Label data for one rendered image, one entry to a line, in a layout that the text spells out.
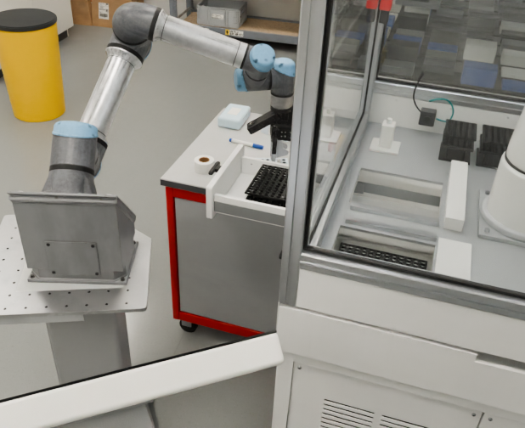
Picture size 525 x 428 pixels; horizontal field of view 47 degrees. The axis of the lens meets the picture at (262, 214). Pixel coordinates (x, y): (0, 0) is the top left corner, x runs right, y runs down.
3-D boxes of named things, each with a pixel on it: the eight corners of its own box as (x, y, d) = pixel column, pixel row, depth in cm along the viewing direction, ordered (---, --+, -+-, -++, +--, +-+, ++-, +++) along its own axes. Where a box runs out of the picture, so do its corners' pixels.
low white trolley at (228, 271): (170, 335, 249) (160, 177, 206) (222, 248, 298) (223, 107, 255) (306, 371, 236) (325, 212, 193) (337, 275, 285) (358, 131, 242)
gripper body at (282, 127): (295, 143, 202) (297, 110, 195) (269, 143, 202) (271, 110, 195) (292, 133, 208) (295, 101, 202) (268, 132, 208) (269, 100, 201)
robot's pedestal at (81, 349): (54, 466, 198) (9, 295, 155) (69, 393, 223) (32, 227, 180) (147, 459, 202) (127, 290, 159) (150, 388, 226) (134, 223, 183)
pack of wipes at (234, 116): (239, 131, 237) (239, 121, 235) (217, 126, 239) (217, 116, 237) (251, 115, 249) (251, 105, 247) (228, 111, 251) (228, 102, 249)
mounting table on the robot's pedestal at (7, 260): (-28, 349, 155) (-39, 317, 148) (11, 244, 191) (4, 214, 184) (149, 340, 160) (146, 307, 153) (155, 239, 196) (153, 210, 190)
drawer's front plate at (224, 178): (206, 218, 177) (206, 187, 171) (239, 171, 200) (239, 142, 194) (211, 219, 177) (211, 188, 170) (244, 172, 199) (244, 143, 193)
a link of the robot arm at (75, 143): (45, 161, 154) (50, 111, 157) (53, 174, 167) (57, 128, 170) (93, 166, 156) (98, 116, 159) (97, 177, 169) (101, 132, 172)
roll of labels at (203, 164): (216, 173, 210) (216, 163, 207) (196, 176, 208) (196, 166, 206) (211, 163, 215) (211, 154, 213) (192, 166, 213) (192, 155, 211)
